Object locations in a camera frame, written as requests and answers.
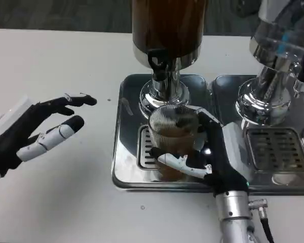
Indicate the slotted steel drain grid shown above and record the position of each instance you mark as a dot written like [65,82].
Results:
[144,144]
[276,149]

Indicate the drink dispenser with clear tank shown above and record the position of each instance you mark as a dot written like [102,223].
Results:
[276,38]

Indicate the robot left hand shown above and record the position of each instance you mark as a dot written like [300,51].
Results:
[12,141]

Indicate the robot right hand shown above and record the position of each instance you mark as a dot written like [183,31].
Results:
[225,162]

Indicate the clear ribbed glass cup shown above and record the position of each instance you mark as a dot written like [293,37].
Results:
[172,136]

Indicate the drink dispenser with brown drink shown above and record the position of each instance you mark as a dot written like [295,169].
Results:
[167,25]

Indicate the steel drip tray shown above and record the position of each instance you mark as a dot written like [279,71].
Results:
[128,141]
[225,101]

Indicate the robot right arm silver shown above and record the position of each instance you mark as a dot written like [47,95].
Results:
[233,217]

